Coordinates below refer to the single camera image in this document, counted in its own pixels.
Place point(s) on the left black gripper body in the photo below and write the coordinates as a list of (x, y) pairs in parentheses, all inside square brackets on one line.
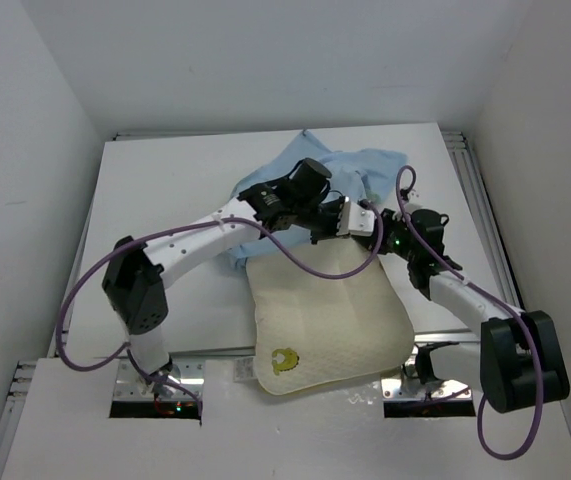
[(322, 220)]

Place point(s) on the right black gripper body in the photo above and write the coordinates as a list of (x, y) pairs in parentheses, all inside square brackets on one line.
[(393, 237)]

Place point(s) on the blue green pillowcase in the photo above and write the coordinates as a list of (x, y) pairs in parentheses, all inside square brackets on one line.
[(367, 173)]

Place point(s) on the cream yellow pillow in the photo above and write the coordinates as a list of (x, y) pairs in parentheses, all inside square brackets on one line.
[(313, 331)]

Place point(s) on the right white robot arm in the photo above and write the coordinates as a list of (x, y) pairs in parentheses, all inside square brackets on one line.
[(519, 351)]

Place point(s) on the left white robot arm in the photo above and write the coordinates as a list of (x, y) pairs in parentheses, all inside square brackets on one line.
[(141, 272)]

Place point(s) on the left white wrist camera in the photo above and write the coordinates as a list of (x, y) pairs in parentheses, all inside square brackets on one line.
[(355, 220)]

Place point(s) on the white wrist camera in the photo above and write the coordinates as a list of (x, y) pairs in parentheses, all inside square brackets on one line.
[(410, 207), (355, 220)]

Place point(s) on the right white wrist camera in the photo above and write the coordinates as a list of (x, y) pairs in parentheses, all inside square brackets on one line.
[(410, 207)]

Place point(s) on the aluminium frame rail right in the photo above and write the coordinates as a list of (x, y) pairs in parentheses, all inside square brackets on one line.
[(469, 175)]

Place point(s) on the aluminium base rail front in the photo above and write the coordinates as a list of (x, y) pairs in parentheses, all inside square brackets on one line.
[(190, 372)]

